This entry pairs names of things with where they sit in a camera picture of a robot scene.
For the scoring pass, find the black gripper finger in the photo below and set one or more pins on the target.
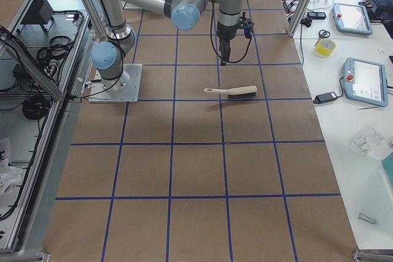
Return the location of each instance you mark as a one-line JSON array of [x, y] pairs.
[[223, 47], [228, 52]]

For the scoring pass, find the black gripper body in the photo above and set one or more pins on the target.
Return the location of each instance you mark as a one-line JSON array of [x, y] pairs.
[[226, 32]]

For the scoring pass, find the white hand brush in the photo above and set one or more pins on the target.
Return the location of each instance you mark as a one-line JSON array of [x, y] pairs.
[[234, 93]]

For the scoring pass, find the yellow tape roll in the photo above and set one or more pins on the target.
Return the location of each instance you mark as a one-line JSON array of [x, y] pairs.
[[325, 47]]

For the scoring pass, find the black power brick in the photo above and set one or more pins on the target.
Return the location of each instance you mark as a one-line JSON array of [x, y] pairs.
[[325, 98]]

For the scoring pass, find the upper teach pendant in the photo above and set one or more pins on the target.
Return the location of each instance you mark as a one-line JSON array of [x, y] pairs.
[[352, 19]]

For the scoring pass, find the teach pendant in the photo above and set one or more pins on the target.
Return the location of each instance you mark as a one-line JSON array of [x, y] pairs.
[[365, 81], [352, 19]]

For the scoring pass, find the lower teach pendant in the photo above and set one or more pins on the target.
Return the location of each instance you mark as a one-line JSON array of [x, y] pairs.
[[365, 81]]

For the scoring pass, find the clear plastic bag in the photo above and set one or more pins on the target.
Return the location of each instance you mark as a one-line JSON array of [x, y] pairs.
[[369, 142]]

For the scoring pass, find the white crumpled cloth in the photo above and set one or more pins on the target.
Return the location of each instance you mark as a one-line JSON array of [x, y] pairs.
[[10, 176]]

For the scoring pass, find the black handled scissors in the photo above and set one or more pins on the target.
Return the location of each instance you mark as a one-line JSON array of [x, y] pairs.
[[322, 34]]

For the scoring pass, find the aluminium frame upright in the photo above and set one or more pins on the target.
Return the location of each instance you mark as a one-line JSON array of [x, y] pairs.
[[302, 1]]

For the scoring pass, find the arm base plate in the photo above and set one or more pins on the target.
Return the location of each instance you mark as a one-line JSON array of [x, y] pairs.
[[125, 90]]

